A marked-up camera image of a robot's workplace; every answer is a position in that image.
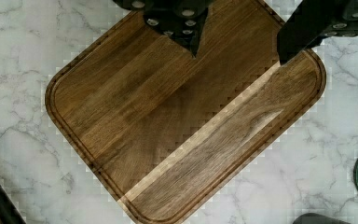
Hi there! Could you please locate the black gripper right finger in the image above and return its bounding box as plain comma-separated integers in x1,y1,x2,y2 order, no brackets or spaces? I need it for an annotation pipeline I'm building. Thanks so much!
277,0,358,65

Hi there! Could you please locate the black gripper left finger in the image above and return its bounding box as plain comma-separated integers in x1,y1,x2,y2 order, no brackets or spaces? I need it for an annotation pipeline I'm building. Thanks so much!
113,0,213,57

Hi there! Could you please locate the wooden cutting board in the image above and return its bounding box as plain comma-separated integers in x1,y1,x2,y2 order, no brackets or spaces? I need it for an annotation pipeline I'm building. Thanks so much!
45,0,326,224

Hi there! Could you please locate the dark grey rounded object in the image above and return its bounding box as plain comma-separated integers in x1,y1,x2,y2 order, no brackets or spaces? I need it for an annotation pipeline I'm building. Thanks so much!
293,213,350,224

